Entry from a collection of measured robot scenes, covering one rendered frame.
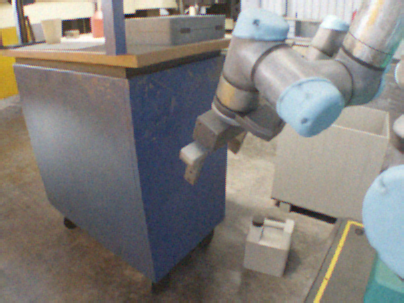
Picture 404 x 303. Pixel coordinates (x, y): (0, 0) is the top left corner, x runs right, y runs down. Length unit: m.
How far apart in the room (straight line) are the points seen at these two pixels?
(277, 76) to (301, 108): 0.05
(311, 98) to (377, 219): 0.15
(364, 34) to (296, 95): 0.14
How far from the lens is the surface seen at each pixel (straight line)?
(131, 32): 0.83
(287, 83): 0.36
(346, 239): 1.12
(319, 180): 1.52
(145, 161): 0.80
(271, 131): 0.45
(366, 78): 0.45
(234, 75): 0.44
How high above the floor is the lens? 1.03
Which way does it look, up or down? 27 degrees down
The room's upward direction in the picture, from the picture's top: 1 degrees counter-clockwise
